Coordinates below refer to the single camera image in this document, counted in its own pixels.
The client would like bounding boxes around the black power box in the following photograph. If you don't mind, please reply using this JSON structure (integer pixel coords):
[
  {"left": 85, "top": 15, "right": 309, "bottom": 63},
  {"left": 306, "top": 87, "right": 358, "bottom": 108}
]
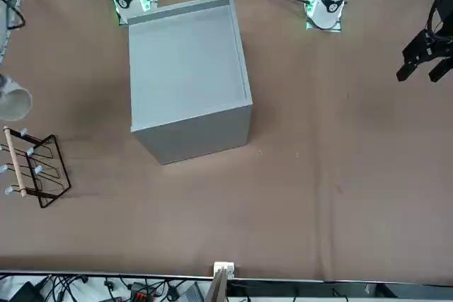
[{"left": 8, "top": 280, "right": 45, "bottom": 302}]

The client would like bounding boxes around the white side bench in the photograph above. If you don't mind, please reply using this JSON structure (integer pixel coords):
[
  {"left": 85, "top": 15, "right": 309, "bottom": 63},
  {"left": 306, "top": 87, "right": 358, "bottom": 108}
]
[{"left": 0, "top": 272, "right": 227, "bottom": 302}]

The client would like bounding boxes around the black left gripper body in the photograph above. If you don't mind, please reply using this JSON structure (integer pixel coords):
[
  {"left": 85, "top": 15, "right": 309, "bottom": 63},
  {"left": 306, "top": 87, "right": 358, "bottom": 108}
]
[{"left": 419, "top": 0, "right": 453, "bottom": 59}]

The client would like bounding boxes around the gray metal drawer cabinet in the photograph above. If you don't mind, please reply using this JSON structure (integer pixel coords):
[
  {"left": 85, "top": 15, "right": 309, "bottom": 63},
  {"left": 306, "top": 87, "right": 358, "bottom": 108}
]
[{"left": 127, "top": 0, "right": 253, "bottom": 165}]

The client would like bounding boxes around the white cup with black handle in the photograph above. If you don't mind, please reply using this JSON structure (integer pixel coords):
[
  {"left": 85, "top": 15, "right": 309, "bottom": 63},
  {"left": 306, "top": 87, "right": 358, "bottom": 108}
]
[{"left": 0, "top": 74, "right": 34, "bottom": 122}]

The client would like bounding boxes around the aluminium camera post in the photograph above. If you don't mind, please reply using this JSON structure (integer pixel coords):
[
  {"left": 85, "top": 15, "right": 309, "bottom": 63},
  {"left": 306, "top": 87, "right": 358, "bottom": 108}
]
[{"left": 205, "top": 261, "right": 237, "bottom": 302}]

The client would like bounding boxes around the red and black device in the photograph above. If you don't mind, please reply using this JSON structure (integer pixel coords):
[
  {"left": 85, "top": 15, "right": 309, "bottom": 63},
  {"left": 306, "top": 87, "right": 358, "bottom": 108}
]
[{"left": 127, "top": 281, "right": 157, "bottom": 302}]

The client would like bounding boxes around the black wire cup rack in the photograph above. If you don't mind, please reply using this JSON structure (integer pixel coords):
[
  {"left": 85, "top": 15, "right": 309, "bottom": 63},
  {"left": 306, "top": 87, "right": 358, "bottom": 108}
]
[{"left": 0, "top": 125, "right": 72, "bottom": 210}]

